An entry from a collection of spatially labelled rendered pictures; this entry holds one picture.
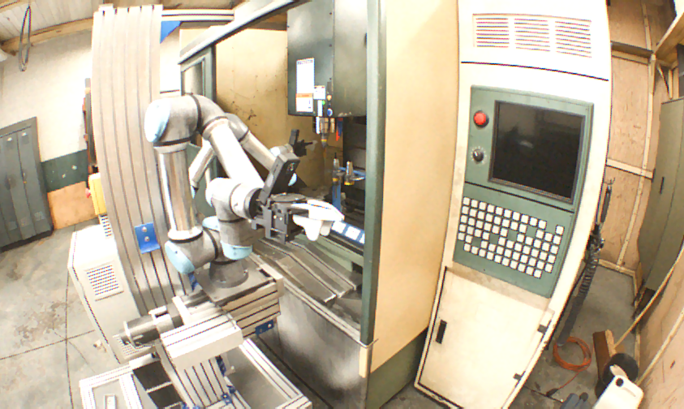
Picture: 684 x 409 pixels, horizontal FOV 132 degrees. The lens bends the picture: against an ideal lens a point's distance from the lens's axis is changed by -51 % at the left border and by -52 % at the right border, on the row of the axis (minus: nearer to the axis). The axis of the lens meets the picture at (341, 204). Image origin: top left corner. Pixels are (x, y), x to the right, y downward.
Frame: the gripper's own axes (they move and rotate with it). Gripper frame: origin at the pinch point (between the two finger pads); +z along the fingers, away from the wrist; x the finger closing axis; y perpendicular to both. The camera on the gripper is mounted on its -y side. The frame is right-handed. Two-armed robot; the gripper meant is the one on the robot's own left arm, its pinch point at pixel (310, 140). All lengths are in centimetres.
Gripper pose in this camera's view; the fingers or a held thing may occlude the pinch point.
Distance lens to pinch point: 193.6
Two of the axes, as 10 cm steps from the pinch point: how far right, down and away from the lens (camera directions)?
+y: 0.2, 9.3, 3.8
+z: 5.2, -3.3, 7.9
